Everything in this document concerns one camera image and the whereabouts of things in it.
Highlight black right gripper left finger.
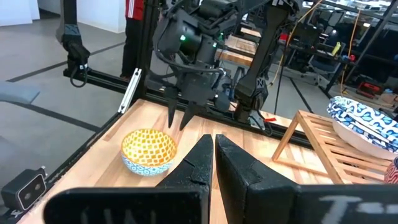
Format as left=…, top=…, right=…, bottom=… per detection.
left=43, top=134, right=215, bottom=224

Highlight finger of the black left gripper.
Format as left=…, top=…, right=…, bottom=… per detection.
left=164, top=86, right=180, bottom=129
left=179, top=101, right=203, bottom=131

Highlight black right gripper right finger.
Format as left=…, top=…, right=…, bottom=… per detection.
left=215, top=134, right=398, bottom=224

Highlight blue white patterned paper bowl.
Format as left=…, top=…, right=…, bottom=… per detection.
left=326, top=107, right=398, bottom=138
left=328, top=95, right=398, bottom=125

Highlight beige plate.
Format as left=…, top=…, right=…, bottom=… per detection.
left=329, top=119, right=398, bottom=161

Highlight red wave bowl striped inside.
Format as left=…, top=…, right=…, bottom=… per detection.
left=384, top=156, right=398, bottom=185

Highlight slatted bamboo shelf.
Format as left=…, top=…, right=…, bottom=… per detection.
left=272, top=109, right=398, bottom=185

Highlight orange inside teal patterned bowl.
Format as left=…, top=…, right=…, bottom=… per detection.
left=120, top=128, right=178, bottom=177

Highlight wooden workbench top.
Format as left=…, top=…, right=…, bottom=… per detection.
left=216, top=26, right=259, bottom=68

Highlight person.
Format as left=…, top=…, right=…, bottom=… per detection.
left=120, top=0, right=147, bottom=78

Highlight red black tool case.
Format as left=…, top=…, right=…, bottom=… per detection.
left=356, top=81, right=383, bottom=99

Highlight silver aluminium bracket bar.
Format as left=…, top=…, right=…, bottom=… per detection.
left=117, top=67, right=143, bottom=114

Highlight orange cable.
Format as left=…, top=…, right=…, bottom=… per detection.
left=270, top=0, right=324, bottom=86

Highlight black sleeved corner post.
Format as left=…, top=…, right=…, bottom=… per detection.
left=55, top=0, right=91, bottom=88

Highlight black stereo depth camera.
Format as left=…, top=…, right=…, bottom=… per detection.
left=1, top=166, right=48, bottom=212

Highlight yellow cable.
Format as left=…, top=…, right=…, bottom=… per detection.
left=340, top=9, right=362, bottom=94

